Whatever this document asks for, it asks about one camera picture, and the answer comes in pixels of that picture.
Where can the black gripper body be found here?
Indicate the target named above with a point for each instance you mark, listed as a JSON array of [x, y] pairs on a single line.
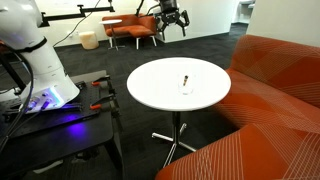
[[169, 11]]

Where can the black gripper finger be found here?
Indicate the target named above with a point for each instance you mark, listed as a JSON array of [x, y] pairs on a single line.
[[184, 20], [161, 25]]

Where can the orange pen with black grip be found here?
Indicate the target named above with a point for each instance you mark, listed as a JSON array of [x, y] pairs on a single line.
[[185, 80]]

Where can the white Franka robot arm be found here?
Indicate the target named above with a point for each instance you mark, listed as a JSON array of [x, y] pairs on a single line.
[[40, 66]]

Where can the small orange sofa white legs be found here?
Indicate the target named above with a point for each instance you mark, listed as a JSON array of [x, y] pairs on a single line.
[[133, 30]]

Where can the small white round side table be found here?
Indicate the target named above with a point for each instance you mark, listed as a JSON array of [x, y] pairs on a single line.
[[111, 22]]

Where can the clear drinking glass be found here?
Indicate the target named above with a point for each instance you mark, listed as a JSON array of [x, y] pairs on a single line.
[[186, 89]]

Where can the cream cylindrical stool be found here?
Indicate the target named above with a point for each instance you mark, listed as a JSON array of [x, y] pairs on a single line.
[[89, 40]]

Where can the large orange patterned sofa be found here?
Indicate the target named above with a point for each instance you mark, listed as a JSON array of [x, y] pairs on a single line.
[[266, 100]]

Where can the black robot workbench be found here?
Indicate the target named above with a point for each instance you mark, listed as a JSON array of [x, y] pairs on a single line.
[[66, 136]]

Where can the black metal stand pole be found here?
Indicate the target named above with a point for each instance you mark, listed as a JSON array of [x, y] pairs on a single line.
[[11, 75]]

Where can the white object under workbench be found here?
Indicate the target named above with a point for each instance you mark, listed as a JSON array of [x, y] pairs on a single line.
[[48, 166]]

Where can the white wall outlet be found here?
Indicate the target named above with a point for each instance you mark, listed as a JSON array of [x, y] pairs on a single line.
[[73, 33]]

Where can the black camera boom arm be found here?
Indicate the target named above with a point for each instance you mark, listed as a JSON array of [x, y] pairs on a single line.
[[66, 16]]

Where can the chrome pedestal table base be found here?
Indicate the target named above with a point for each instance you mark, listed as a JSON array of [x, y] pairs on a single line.
[[176, 128]]

